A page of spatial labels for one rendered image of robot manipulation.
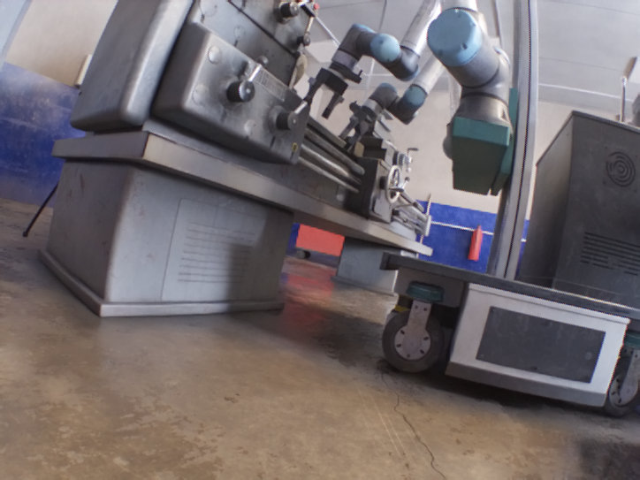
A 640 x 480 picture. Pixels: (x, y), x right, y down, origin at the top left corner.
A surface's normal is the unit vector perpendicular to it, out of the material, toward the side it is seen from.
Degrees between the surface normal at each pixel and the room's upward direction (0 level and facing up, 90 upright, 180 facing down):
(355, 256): 90
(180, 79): 90
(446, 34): 95
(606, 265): 90
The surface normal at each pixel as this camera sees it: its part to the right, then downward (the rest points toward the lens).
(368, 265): -0.49, -0.11
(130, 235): 0.84, 0.19
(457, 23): -0.70, -0.07
